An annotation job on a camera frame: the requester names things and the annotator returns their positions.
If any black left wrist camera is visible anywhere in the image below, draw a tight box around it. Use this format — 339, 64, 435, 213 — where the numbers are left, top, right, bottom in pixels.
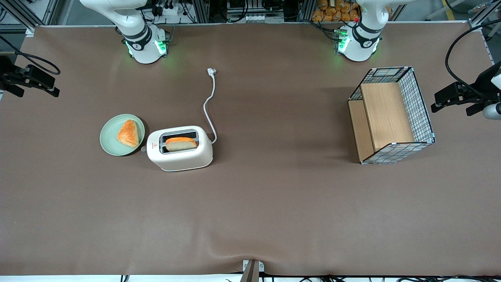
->
434, 81, 470, 105

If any black camera cable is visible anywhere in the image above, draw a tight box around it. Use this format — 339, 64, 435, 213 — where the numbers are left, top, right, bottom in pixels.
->
445, 19, 501, 90
0, 36, 61, 76

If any toast bread slice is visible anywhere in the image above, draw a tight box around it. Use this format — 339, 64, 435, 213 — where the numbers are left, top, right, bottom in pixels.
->
165, 137, 198, 152

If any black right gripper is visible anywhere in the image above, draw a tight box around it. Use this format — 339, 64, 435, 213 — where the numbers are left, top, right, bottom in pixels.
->
0, 55, 60, 98

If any white toaster power cord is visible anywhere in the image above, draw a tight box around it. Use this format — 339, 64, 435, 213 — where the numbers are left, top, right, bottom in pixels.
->
203, 68, 218, 145

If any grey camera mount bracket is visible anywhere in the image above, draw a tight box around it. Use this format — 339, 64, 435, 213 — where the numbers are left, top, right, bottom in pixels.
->
242, 260, 265, 282

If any bag of orange buns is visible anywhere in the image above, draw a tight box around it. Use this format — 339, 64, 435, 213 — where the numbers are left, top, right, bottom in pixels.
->
311, 0, 360, 23

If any triangular orange bread pastry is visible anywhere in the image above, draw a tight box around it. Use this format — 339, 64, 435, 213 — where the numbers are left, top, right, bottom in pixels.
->
117, 119, 140, 148

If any brown table mat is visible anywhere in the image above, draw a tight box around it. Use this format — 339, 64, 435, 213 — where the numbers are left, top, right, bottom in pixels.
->
0, 22, 501, 277

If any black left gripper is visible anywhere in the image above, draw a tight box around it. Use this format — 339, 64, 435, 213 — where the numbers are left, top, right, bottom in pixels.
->
431, 76, 493, 116

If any wire basket with wooden shelf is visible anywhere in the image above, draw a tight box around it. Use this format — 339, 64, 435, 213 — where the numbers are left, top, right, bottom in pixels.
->
348, 67, 436, 165

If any long white socket strip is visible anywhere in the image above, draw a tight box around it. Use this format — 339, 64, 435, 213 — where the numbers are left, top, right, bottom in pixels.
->
243, 14, 285, 23

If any white two-slot toaster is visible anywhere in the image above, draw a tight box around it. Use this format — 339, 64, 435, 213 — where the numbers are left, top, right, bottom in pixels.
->
141, 125, 214, 172

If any white power strip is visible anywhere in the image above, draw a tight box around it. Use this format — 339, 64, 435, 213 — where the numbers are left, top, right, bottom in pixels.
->
155, 3, 190, 17

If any pale green round plate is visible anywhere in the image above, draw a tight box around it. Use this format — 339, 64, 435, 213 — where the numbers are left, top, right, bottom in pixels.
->
99, 114, 145, 156

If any aluminium frame profile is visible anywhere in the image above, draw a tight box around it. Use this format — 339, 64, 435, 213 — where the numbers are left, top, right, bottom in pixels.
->
0, 0, 60, 34
468, 0, 501, 29

